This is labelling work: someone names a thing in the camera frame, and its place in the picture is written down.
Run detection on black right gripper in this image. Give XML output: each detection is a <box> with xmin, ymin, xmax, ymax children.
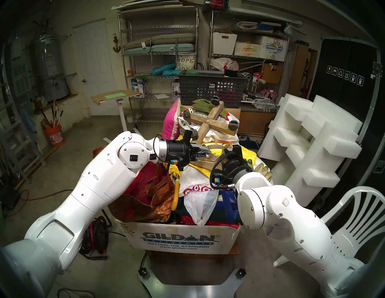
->
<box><xmin>217</xmin><ymin>145</ymin><xmax>253</xmax><ymax>189</ymax></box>

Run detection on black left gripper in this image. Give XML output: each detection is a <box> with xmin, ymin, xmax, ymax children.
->
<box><xmin>166</xmin><ymin>130</ymin><xmax>213</xmax><ymax>172</ymax></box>

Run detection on tan espadrille wedge sandal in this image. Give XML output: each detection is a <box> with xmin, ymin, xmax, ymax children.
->
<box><xmin>191</xmin><ymin>144</ymin><xmax>238</xmax><ymax>172</ymax></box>

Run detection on yellow cloth bag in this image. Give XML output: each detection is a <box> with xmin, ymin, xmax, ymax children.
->
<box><xmin>168</xmin><ymin>136</ymin><xmax>257</xmax><ymax>181</ymax></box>

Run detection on wooden cross caster dolly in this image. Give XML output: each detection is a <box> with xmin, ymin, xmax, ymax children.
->
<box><xmin>182</xmin><ymin>96</ymin><xmax>240</xmax><ymax>145</ymax></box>

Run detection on dark blue rug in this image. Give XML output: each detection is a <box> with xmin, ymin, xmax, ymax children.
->
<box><xmin>239</xmin><ymin>135</ymin><xmax>261</xmax><ymax>150</ymax></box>

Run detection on pink white pillow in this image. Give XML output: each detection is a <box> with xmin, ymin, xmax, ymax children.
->
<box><xmin>162</xmin><ymin>99</ymin><xmax>181</xmax><ymax>146</ymax></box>

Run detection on green knit gloves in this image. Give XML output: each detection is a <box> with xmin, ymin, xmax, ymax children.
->
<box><xmin>192</xmin><ymin>99</ymin><xmax>229</xmax><ymax>118</ymax></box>

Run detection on white red-target plastic bag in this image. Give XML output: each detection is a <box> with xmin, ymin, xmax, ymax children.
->
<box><xmin>180</xmin><ymin>165</ymin><xmax>226</xmax><ymax>226</ymax></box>

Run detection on brown wooden chest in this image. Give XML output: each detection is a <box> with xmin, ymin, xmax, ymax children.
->
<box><xmin>238</xmin><ymin>104</ymin><xmax>279</xmax><ymax>135</ymax></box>

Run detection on red fabric item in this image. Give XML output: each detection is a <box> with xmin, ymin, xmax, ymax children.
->
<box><xmin>180</xmin><ymin>215</ymin><xmax>241</xmax><ymax>229</ymax></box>

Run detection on dark mesh plastic basket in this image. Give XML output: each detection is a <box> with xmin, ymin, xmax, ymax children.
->
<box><xmin>179</xmin><ymin>71</ymin><xmax>248</xmax><ymax>109</ymax></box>

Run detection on red gold patterned bag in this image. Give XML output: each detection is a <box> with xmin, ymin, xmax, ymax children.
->
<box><xmin>92</xmin><ymin>146</ymin><xmax>178</xmax><ymax>224</ymax></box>

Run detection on white foam packing block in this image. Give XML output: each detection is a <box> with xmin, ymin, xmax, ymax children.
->
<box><xmin>258</xmin><ymin>94</ymin><xmax>363</xmax><ymax>208</ymax></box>

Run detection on blue white appliance box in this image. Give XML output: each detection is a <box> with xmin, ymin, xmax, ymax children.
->
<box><xmin>131</xmin><ymin>78</ymin><xmax>148</xmax><ymax>99</ymax></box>

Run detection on white red plastic bag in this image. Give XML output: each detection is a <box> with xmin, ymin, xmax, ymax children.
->
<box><xmin>211</xmin><ymin>57</ymin><xmax>239</xmax><ymax>72</ymax></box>

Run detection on HOPE printed pillow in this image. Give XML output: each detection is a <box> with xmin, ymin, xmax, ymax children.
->
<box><xmin>176</xmin><ymin>55</ymin><xmax>196</xmax><ymax>71</ymax></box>

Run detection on teal foam pads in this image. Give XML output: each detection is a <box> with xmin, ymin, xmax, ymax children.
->
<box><xmin>151</xmin><ymin>62</ymin><xmax>182</xmax><ymax>76</ymax></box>

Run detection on white overbed table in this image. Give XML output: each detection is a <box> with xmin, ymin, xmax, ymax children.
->
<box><xmin>91</xmin><ymin>89</ymin><xmax>144</xmax><ymax>144</ymax></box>

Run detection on mint seat cushion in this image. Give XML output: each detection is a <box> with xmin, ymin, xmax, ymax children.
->
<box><xmin>123</xmin><ymin>44</ymin><xmax>196</xmax><ymax>55</ymax></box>

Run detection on white storage bin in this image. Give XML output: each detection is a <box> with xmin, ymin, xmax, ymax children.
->
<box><xmin>212</xmin><ymin>32</ymin><xmax>237</xmax><ymax>55</ymax></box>

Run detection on white Gildan cardboard box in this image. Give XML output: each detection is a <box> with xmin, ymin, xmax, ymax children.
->
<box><xmin>116</xmin><ymin>218</ymin><xmax>244</xmax><ymax>256</ymax></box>

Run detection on white labelled carton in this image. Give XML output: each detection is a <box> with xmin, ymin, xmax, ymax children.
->
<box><xmin>234</xmin><ymin>41</ymin><xmax>261</xmax><ymax>58</ymax></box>

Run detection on tan seat cushion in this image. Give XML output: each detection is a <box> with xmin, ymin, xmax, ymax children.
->
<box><xmin>123</xmin><ymin>33</ymin><xmax>195</xmax><ymax>50</ymax></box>

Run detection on brown wooden cabinet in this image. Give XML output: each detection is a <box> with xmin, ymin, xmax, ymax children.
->
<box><xmin>287</xmin><ymin>44</ymin><xmax>318</xmax><ymax>99</ymax></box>

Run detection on black flight case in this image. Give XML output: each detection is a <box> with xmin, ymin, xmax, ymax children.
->
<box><xmin>307</xmin><ymin>36</ymin><xmax>385</xmax><ymax>217</ymax></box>

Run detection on white Gildan carton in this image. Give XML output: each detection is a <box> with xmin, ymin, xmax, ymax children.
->
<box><xmin>259</xmin><ymin>36</ymin><xmax>288</xmax><ymax>62</ymax></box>

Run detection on white plastic chair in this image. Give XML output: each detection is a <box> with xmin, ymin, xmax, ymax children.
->
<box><xmin>273</xmin><ymin>186</ymin><xmax>385</xmax><ymax>271</ymax></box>

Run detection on white door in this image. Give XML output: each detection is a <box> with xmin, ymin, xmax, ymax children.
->
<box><xmin>73</xmin><ymin>19</ymin><xmax>117</xmax><ymax>116</ymax></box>

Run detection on orange bucket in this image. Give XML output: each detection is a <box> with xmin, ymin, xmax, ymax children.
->
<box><xmin>44</xmin><ymin>124</ymin><xmax>65</xmax><ymax>147</ymax></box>

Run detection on white pipe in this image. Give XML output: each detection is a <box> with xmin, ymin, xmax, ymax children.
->
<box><xmin>229</xmin><ymin>8</ymin><xmax>303</xmax><ymax>28</ymax></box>

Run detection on white flat boards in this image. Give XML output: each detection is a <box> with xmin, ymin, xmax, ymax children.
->
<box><xmin>111</xmin><ymin>0</ymin><xmax>197</xmax><ymax>12</ymax></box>

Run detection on aluminium ladder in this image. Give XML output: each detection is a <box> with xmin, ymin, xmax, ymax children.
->
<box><xmin>0</xmin><ymin>69</ymin><xmax>47</xmax><ymax>184</ymax></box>

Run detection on grey water heater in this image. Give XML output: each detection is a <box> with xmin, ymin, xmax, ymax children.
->
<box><xmin>34</xmin><ymin>32</ymin><xmax>70</xmax><ymax>102</ymax></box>

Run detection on blue cloth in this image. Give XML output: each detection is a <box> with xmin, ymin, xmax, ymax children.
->
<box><xmin>20</xmin><ymin>109</ymin><xmax>37</xmax><ymax>134</ymax></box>

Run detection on grey furnace unit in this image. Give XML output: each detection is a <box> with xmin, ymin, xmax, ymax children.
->
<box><xmin>11</xmin><ymin>57</ymin><xmax>33</xmax><ymax>96</ymax></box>

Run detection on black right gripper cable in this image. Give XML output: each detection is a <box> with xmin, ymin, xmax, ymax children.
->
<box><xmin>210</xmin><ymin>150</ymin><xmax>238</xmax><ymax>190</ymax></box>

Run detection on yellow tube handle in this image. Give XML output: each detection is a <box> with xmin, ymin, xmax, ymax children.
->
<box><xmin>171</xmin><ymin>177</ymin><xmax>181</xmax><ymax>211</ymax></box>

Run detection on chrome wire shelf rack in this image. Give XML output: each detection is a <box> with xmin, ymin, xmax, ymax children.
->
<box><xmin>118</xmin><ymin>8</ymin><xmax>199</xmax><ymax>123</ymax></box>
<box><xmin>208</xmin><ymin>11</ymin><xmax>290</xmax><ymax>102</ymax></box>

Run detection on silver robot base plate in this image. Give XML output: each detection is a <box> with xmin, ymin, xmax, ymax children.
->
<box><xmin>138</xmin><ymin>267</ymin><xmax>247</xmax><ymax>298</ymax></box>

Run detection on white handled bag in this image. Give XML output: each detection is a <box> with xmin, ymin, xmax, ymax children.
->
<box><xmin>236</xmin><ymin>21</ymin><xmax>259</xmax><ymax>32</ymax></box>

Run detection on red black cord reel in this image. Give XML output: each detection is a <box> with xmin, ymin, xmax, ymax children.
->
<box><xmin>80</xmin><ymin>216</ymin><xmax>109</xmax><ymax>260</ymax></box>

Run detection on black floor cable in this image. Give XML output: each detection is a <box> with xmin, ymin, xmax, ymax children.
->
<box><xmin>29</xmin><ymin>189</ymin><xmax>75</xmax><ymax>208</ymax></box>

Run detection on red floor cord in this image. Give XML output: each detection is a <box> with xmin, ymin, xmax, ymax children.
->
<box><xmin>8</xmin><ymin>189</ymin><xmax>30</xmax><ymax>217</ymax></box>

